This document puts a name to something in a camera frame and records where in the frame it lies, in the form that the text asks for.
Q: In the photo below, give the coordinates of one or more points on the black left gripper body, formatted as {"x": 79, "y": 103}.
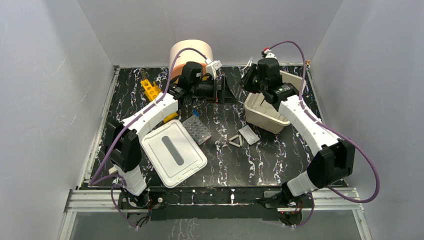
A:
{"x": 219, "y": 89}

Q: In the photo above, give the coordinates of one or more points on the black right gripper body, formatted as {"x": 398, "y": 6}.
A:
{"x": 258, "y": 85}

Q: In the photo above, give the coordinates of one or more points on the clear plastic funnel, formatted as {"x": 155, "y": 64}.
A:
{"x": 248, "y": 64}

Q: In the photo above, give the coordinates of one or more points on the blue capped vial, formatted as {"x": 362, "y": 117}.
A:
{"x": 195, "y": 113}

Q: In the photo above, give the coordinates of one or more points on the white plastic bin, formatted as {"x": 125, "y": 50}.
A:
{"x": 263, "y": 114}

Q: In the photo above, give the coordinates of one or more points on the clear plastic tube rack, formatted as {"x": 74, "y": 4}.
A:
{"x": 197, "y": 130}

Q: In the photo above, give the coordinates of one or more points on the white clay pipe triangle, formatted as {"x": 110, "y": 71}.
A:
{"x": 236, "y": 141}

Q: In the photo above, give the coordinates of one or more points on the yellow test tube rack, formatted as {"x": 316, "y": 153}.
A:
{"x": 151, "y": 91}

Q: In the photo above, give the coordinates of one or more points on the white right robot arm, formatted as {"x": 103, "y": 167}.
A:
{"x": 333, "y": 157}

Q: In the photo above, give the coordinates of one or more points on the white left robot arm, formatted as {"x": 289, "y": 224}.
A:
{"x": 122, "y": 145}

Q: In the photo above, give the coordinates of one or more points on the white paper packet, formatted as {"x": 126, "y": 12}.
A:
{"x": 249, "y": 135}

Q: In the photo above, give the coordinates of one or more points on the round white drawer cabinet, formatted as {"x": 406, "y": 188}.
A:
{"x": 189, "y": 55}

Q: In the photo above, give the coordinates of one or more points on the white bin lid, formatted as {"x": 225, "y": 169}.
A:
{"x": 173, "y": 153}

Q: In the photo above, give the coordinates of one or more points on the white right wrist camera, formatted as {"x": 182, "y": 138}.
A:
{"x": 267, "y": 53}

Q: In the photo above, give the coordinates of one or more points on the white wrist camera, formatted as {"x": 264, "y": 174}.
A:
{"x": 267, "y": 53}
{"x": 212, "y": 66}

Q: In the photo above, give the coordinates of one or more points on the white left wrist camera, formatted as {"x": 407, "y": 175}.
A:
{"x": 212, "y": 66}

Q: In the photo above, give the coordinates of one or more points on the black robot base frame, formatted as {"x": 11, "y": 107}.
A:
{"x": 268, "y": 203}

